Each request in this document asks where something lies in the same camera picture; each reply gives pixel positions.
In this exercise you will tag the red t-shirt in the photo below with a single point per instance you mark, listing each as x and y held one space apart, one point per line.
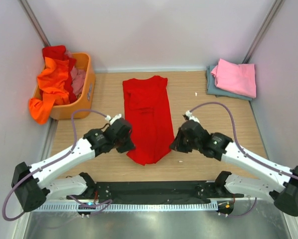
147 109

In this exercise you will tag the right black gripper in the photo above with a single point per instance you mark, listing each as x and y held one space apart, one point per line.
177 145

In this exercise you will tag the left aluminium frame post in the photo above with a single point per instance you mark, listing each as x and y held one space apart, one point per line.
34 21

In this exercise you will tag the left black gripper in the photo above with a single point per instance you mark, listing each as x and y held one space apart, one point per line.
129 146

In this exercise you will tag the dark red shirt in basket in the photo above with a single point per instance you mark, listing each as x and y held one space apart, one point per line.
60 53

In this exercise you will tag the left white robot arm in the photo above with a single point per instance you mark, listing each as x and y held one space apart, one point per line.
37 183

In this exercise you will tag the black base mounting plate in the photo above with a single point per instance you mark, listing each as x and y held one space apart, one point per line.
157 193

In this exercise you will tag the right aluminium frame post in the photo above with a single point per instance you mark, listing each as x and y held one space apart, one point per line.
265 26

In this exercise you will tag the orange t-shirt in basket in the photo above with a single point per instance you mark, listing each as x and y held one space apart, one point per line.
52 83

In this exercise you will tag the folded grey-blue t-shirt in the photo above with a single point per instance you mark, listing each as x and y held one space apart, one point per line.
211 89

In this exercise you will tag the folded pink t-shirt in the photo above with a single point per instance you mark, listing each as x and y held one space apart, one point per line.
235 78

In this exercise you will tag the aluminium frame post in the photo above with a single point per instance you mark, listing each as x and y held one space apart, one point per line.
265 26
34 21

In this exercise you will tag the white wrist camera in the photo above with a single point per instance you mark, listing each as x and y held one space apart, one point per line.
116 117
189 116

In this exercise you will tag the orange plastic laundry basket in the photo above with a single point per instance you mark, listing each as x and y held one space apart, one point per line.
62 112

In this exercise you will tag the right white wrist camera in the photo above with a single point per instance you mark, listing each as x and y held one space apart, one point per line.
189 116

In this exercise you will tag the dusty pink shirt in basket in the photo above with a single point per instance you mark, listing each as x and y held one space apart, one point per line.
76 78

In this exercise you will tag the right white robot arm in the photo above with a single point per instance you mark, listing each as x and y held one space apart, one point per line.
273 182

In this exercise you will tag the white slotted cable duct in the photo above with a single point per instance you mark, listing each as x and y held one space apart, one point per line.
74 207

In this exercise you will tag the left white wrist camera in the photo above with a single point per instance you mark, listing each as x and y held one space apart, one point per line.
116 117

